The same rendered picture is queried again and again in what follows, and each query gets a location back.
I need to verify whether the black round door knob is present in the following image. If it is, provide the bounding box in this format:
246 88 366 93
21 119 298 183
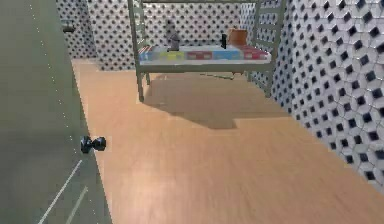
79 135 108 155

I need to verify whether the grey metal frame bed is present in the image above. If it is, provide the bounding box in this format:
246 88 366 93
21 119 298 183
126 0 288 103

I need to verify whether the brown orange pillow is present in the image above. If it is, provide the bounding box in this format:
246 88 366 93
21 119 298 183
227 28 249 47

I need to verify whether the grey-green room door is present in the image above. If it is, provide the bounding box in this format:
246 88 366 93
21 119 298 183
0 0 114 224

